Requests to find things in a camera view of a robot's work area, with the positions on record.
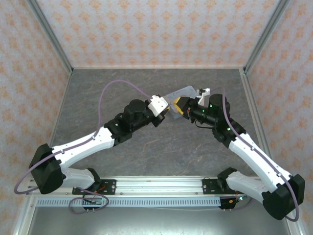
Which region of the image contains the yellow black padlock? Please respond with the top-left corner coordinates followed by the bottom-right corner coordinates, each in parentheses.
top-left (172, 96), bottom-right (190, 116)

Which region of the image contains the small electronics board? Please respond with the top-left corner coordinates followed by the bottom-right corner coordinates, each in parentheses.
top-left (227, 194), bottom-right (247, 205)
top-left (83, 197), bottom-right (103, 206)

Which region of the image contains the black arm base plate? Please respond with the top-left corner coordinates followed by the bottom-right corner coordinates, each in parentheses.
top-left (72, 179), bottom-right (117, 196)
top-left (202, 178), bottom-right (229, 196)

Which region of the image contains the aluminium side rail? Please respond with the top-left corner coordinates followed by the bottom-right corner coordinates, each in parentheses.
top-left (240, 69), bottom-right (272, 157)

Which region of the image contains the white slotted cable duct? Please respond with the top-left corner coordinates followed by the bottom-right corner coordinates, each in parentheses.
top-left (36, 197), bottom-right (222, 207)

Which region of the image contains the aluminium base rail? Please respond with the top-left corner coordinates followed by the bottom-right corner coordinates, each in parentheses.
top-left (25, 178), bottom-right (269, 197)

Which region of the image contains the translucent plastic packaging card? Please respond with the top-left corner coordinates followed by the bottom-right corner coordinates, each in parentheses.
top-left (163, 85), bottom-right (198, 121)

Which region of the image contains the aluminium frame post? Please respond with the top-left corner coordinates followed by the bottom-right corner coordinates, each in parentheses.
top-left (244, 0), bottom-right (291, 74)
top-left (25, 0), bottom-right (74, 75)

